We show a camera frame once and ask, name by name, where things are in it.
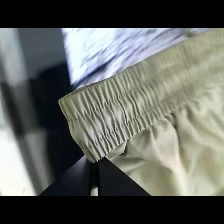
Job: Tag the khaki pants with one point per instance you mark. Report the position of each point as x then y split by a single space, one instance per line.
166 133

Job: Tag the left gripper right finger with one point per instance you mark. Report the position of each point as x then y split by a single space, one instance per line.
115 181

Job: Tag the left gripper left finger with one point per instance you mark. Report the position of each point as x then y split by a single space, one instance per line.
75 181

